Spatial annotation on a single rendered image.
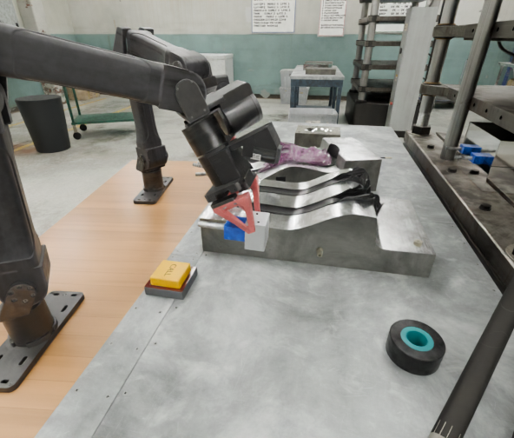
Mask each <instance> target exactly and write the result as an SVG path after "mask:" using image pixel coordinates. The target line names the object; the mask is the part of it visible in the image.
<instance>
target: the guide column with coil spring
mask: <svg viewBox="0 0 514 438"><path fill-rule="evenodd" d="M502 2H503V0H484V5H483V9H482V11H481V15H480V18H479V21H478V27H477V29H476V33H475V36H474V39H473V42H472V46H471V51H470V54H469V57H468V60H467V64H466V66H465V72H464V75H463V78H462V82H461V84H460V88H459V91H458V96H457V100H456V102H455V106H454V109H453V112H452V115H451V120H450V124H449V127H448V130H447V133H446V137H445V142H444V145H443V148H442V151H441V155H440V158H441V159H444V160H454V156H455V155H456V152H457V151H456V150H450V149H445V147H446V146H447V147H457V146H458V144H459V141H460V138H461V135H462V132H463V129H464V126H465V121H466V118H467V116H468V112H469V108H470V105H471V99H472V98H473V96H474V93H475V90H476V87H477V84H478V79H479V76H480V73H481V70H482V68H483V64H484V60H485V57H486V53H487V50H488V48H489V45H490V42H491V35H492V31H493V29H494V26H495V23H496V21H497V19H498V14H499V11H500V9H501V5H502Z"/></svg>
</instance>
